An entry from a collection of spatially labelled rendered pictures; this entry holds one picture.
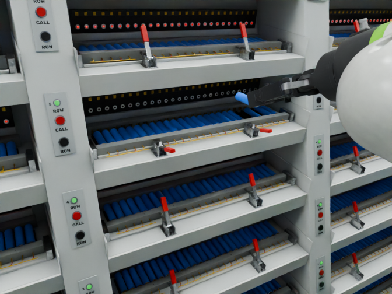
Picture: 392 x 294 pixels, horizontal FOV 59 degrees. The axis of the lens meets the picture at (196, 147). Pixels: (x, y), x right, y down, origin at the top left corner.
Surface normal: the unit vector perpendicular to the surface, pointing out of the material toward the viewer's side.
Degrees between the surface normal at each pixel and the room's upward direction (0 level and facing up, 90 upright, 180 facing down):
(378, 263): 19
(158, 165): 109
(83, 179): 90
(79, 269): 90
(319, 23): 90
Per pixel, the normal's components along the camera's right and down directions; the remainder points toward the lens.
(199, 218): 0.07, -0.87
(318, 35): 0.48, 0.15
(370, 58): -0.73, -0.50
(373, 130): -0.70, 0.59
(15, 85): 0.48, 0.45
